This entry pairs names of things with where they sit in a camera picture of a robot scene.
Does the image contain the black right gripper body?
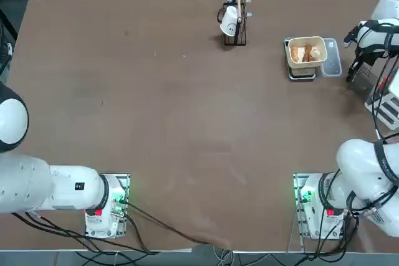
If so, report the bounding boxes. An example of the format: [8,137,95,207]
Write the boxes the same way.
[358,47,387,62]

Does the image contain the black left arm base cables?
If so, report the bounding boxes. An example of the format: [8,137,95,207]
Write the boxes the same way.
[11,202,160,266]

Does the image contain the white smiley mug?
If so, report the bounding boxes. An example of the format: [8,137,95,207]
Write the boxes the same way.
[217,5,242,37]

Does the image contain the brown bread piece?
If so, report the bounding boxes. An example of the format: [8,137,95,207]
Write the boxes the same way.
[302,44,314,62]

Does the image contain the black digital kitchen scale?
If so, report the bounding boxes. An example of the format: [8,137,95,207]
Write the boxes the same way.
[284,37,317,82]

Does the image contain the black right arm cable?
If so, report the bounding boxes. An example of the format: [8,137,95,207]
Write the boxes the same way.
[372,54,397,141]

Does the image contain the cream rectangular container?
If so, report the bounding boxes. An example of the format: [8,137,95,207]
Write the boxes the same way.
[287,36,328,69]

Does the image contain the long black table cable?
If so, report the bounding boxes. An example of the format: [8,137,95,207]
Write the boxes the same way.
[124,202,233,250]

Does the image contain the clear plastic lid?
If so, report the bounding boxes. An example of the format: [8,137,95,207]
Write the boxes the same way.
[320,37,343,78]

